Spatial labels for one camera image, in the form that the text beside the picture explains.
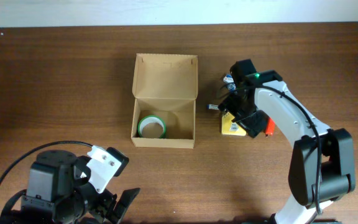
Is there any black left camera cable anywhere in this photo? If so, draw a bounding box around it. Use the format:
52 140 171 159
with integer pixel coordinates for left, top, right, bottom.
0 140 93 224

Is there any white blue marker pen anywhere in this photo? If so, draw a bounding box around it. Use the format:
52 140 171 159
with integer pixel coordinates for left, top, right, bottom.
207 104 219 110

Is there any brown cardboard box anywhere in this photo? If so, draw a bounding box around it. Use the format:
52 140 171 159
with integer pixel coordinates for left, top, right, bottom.
131 53 198 149

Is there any black right camera cable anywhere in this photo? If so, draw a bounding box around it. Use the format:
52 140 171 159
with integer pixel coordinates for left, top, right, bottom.
218 83 323 215

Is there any small white blue box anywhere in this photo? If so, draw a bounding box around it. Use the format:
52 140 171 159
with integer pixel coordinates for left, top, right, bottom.
223 73 236 91

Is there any black camera cable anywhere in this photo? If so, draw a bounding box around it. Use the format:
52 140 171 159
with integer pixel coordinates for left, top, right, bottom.
0 140 93 224
218 83 323 215

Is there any yellow spiral notepad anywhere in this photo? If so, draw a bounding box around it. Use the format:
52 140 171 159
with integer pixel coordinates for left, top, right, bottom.
221 112 247 136

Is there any green tape roll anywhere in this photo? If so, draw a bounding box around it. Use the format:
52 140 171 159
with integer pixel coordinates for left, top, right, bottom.
137 115 166 139

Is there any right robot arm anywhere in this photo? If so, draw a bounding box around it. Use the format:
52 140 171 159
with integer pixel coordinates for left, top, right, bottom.
218 59 356 223

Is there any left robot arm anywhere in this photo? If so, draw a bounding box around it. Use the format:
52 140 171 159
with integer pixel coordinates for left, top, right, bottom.
0 146 140 223

